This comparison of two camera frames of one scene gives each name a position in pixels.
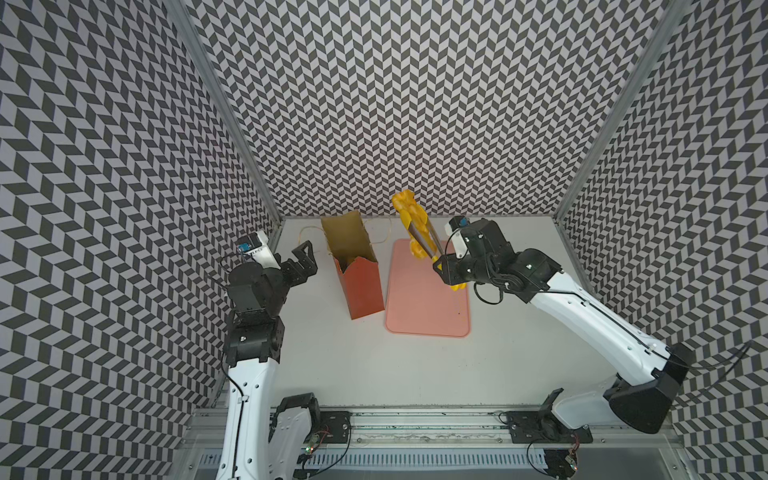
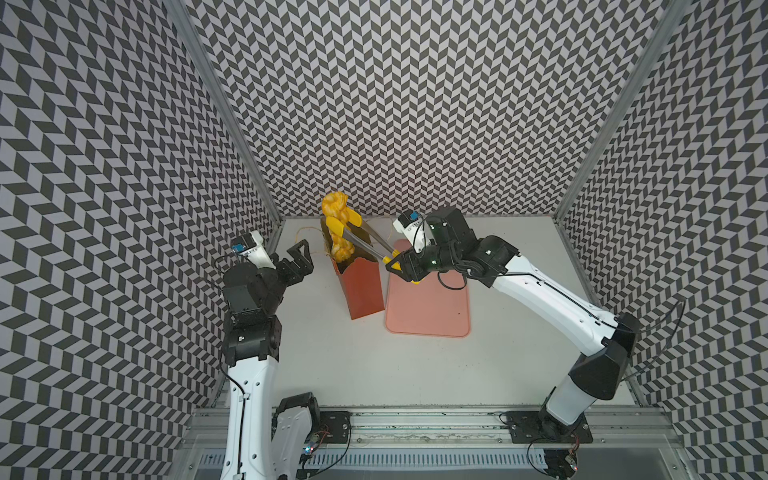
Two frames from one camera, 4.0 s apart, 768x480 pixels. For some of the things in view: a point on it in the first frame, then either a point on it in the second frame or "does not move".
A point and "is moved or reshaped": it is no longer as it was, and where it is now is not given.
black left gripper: x=307 y=264 does not move
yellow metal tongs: x=429 y=241 is moved or reshaped
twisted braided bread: x=412 y=212 is moved or reshaped
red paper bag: x=356 y=262 does not move
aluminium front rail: x=457 y=446 does not move
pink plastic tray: x=419 y=302 does not move
